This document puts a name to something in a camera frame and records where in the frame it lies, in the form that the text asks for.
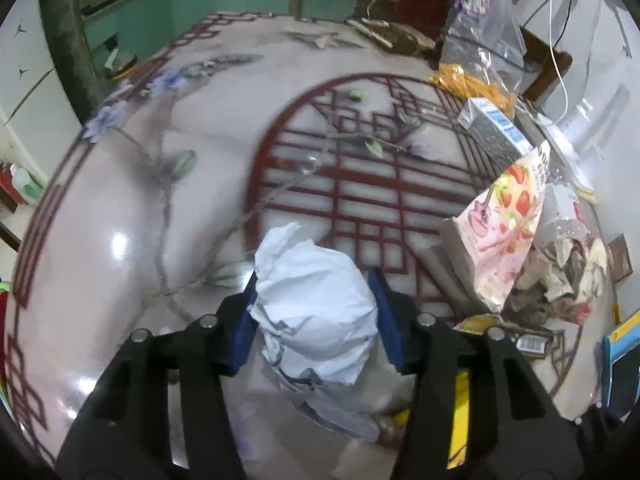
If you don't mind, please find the white desk lamp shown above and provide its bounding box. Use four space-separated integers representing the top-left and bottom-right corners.
537 7 632 201

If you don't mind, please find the white blue milk carton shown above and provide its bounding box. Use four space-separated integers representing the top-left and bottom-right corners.
457 96 535 173

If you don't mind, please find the red fire extinguisher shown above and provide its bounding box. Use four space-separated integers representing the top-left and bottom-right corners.
0 162 18 206

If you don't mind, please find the green kitchen waste bin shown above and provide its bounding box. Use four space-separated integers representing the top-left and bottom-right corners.
105 50 138 81

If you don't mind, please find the pink brown wrapper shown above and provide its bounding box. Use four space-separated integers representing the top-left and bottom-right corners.
510 237 610 326

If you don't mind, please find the white refrigerator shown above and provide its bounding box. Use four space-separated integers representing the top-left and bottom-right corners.
0 0 58 128

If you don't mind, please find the brown wooden board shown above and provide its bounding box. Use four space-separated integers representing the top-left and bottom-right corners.
607 234 628 281

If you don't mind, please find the yellow packet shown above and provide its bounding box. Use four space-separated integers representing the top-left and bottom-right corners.
447 369 472 462

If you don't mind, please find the crushed clear plastic bottle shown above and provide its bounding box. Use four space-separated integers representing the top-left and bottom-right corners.
537 180 598 251

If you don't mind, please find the blue edged dark board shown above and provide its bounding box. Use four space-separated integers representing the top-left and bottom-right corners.
602 310 640 411

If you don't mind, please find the white paper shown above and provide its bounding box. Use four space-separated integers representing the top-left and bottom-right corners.
247 222 379 388

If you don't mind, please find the white cable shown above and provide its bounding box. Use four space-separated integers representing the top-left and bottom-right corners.
547 0 571 111

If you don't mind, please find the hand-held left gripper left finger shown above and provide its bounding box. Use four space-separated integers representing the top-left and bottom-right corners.
56 271 260 480

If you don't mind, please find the brown woven mat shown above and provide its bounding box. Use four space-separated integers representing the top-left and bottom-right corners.
347 17 438 58

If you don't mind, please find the green plastic bottle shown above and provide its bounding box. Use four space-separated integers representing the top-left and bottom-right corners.
12 166 46 206

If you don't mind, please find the strawberry print snack bag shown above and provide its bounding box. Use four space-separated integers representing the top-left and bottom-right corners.
439 141 552 315

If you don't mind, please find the plain wooden chair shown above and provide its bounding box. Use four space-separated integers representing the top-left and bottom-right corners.
520 27 573 106

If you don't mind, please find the clear plastic bag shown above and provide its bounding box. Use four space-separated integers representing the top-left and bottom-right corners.
439 0 528 111

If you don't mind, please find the small barcode packet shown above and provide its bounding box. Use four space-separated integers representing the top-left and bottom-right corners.
514 332 552 359

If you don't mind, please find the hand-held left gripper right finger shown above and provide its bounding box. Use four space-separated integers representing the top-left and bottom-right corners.
368 266 585 480

